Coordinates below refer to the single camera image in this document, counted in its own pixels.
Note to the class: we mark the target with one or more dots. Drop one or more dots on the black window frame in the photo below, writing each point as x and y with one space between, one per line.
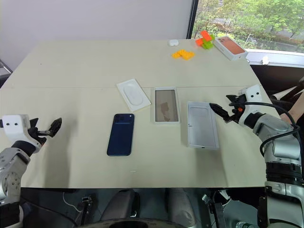
192 19

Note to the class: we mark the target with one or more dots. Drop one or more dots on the small white object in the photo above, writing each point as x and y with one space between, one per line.
265 60

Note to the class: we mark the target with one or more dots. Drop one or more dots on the white box lid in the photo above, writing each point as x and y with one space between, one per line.
203 128

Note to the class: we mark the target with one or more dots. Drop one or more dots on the white window sill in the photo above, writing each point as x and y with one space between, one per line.
282 57

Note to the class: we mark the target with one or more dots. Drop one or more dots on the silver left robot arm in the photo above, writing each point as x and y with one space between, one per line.
9 171

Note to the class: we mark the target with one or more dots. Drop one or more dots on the dark blue smartphone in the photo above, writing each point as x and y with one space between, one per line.
120 135

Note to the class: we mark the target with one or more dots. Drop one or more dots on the white phone box base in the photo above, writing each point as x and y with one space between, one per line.
166 107

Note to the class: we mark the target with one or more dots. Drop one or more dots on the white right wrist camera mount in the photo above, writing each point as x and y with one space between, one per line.
253 95

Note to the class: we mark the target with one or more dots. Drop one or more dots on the green toy building block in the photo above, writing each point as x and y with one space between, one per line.
209 45

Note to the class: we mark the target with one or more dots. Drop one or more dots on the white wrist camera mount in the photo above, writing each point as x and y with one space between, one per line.
15 127
253 95

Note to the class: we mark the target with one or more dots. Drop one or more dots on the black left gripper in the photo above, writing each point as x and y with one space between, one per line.
36 135

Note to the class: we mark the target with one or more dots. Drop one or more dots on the yellow toy building blocks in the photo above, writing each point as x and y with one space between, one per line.
184 54

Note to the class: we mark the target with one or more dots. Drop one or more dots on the dark rounded shape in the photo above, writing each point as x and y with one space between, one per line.
121 205

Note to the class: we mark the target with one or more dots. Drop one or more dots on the white charger insert card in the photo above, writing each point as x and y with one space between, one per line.
133 94

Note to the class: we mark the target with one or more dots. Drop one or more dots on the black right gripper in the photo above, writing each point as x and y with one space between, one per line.
238 105

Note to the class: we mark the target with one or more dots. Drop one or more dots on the orange toy building block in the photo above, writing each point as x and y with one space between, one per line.
205 36

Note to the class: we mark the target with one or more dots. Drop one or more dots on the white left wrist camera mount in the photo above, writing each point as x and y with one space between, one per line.
15 127

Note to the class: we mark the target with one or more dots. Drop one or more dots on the person's bare leg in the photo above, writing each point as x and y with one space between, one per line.
297 110

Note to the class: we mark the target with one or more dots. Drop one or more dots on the white earbuds case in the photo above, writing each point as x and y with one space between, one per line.
173 42

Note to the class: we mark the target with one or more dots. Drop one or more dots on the gray metal stand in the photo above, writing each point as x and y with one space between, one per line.
4 71

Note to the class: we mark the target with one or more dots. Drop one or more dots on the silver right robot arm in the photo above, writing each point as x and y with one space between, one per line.
273 129

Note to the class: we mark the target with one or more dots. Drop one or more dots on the phone box with orange print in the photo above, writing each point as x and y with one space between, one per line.
230 47

